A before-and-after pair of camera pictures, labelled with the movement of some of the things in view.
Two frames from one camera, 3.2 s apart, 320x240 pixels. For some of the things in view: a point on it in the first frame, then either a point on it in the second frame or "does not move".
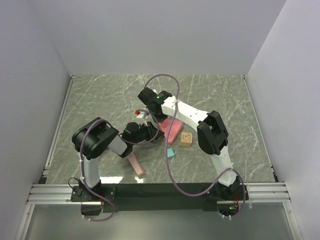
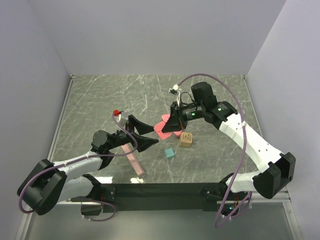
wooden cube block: [186, 139] does not move
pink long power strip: [136, 164] does not move
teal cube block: [170, 152] does not move
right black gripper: [162, 117] -> [176, 121]
